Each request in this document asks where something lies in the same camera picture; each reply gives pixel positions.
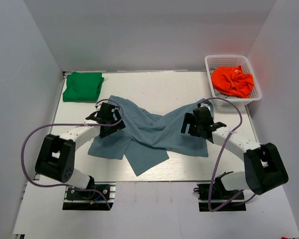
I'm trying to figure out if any blue-grey t-shirt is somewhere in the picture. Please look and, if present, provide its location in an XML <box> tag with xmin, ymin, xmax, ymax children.
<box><xmin>88</xmin><ymin>96</ymin><xmax>208</xmax><ymax>176</ymax></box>

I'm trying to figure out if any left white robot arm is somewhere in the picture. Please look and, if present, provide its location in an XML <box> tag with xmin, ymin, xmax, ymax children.
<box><xmin>35</xmin><ymin>102</ymin><xmax>125</xmax><ymax>199</ymax></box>

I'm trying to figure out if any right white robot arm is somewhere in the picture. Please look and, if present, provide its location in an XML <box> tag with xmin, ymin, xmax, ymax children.
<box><xmin>181</xmin><ymin>106</ymin><xmax>289</xmax><ymax>199</ymax></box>

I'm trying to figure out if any grey cloth in basket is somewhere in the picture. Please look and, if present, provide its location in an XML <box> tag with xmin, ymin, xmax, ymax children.
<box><xmin>214</xmin><ymin>89</ymin><xmax>237</xmax><ymax>99</ymax></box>

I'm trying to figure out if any folded green t-shirt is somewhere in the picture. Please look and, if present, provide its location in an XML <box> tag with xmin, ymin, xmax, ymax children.
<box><xmin>63</xmin><ymin>72</ymin><xmax>104</xmax><ymax>103</ymax></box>

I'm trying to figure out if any crumpled orange t-shirt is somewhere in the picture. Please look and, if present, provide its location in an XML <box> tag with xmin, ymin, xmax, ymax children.
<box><xmin>211</xmin><ymin>66</ymin><xmax>254</xmax><ymax>99</ymax></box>

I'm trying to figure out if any white plastic basket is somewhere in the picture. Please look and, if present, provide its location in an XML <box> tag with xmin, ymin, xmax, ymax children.
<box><xmin>205</xmin><ymin>54</ymin><xmax>262</xmax><ymax>108</ymax></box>

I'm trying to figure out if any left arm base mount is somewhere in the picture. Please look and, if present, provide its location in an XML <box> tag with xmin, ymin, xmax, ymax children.
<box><xmin>62</xmin><ymin>182</ymin><xmax>116</xmax><ymax>211</ymax></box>

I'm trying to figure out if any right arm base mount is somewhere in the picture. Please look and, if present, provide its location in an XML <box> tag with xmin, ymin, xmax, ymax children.
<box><xmin>193</xmin><ymin>183</ymin><xmax>246</xmax><ymax>212</ymax></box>

